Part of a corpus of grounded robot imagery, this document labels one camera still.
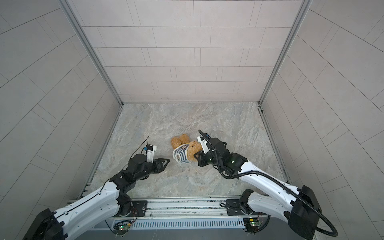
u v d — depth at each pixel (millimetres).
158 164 694
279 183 435
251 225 678
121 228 645
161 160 723
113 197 540
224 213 708
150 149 719
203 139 658
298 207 380
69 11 725
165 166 738
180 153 780
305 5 708
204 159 650
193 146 751
